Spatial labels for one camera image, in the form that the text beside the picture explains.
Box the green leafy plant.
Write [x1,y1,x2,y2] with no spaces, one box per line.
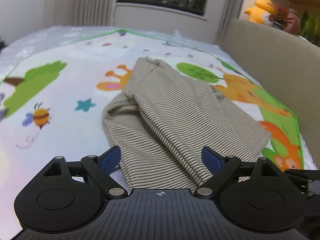
[299,10,319,44]

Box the right beige curtain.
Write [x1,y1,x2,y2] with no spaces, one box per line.
[216,0,244,45]

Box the left beige curtain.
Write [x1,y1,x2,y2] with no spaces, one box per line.
[73,0,117,27]

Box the beige padded headboard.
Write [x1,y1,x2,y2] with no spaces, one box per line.
[221,19,319,165]

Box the colourful cartoon animal blanket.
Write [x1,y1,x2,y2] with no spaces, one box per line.
[0,28,305,240]

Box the red flower plant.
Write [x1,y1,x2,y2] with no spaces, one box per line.
[269,4,300,35]

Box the yellow plush duck toy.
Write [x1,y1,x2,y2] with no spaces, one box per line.
[245,0,276,25]

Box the beige striped knit garment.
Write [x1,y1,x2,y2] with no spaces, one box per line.
[102,57,271,190]

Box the beige curtain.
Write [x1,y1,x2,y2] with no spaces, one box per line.
[73,0,117,27]
[216,0,244,45]

